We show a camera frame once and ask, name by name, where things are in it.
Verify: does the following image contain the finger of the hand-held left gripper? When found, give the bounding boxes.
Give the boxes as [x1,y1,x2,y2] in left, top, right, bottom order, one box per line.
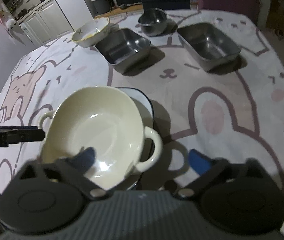
[6,126,45,144]

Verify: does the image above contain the cream bowl with handles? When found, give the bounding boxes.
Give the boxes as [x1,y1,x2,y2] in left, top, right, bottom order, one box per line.
[38,86,163,190]

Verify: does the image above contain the rectangular steel container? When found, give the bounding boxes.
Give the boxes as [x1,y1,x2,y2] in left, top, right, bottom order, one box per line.
[95,28,151,73]
[176,22,242,72]

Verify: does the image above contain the small floral scalloped bowl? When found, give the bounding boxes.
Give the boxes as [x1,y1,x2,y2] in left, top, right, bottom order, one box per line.
[71,17,111,48]

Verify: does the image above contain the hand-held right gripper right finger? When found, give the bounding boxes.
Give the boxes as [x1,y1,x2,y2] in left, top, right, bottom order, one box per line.
[173,149,276,200]

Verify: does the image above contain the round steel bowl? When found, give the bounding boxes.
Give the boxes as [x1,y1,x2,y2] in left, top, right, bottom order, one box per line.
[138,8,168,36]

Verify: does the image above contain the grey trash bin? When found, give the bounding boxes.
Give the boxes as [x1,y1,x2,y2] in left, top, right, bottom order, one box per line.
[92,0,111,14]

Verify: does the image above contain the white square plate dark rim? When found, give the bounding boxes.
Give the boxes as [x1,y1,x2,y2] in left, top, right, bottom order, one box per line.
[116,87,155,190]

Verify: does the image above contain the cartoon animal printed tablecloth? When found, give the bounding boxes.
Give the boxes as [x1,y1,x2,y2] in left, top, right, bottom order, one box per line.
[0,9,284,240]

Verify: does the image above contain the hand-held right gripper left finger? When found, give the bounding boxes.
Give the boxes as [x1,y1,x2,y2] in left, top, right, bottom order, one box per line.
[9,147,107,200]

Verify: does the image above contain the white lower kitchen cabinet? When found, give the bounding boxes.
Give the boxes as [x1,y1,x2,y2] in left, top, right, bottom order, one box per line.
[19,0,74,47]

